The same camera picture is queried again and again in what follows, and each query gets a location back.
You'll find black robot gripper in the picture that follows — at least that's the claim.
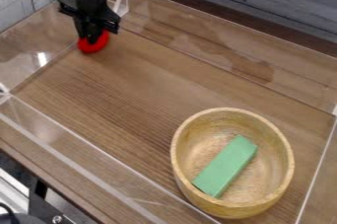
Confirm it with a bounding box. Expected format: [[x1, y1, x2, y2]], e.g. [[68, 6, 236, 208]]
[[57, 0, 121, 44]]

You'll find red plush strawberry toy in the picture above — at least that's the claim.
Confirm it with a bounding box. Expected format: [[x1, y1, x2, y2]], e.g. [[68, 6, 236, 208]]
[[77, 30, 109, 53]]

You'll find round wooden bowl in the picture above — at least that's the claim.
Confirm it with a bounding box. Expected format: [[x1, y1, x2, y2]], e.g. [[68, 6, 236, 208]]
[[169, 108, 294, 219]]

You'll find green rectangular block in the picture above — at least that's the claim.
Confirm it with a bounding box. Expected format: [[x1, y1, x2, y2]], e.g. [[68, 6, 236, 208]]
[[192, 135, 258, 198]]

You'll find black metal stand base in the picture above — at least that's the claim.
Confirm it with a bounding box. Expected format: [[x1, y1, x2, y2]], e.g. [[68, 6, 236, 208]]
[[25, 178, 89, 224]]

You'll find clear acrylic corner bracket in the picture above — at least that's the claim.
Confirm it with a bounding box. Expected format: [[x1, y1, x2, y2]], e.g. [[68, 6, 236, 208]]
[[105, 0, 130, 18]]

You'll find clear acrylic enclosure wall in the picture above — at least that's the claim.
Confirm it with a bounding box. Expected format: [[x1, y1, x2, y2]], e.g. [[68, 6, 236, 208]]
[[0, 0, 337, 224]]

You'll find black cable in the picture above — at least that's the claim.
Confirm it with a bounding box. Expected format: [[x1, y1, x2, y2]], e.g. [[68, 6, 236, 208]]
[[0, 202, 21, 224]]

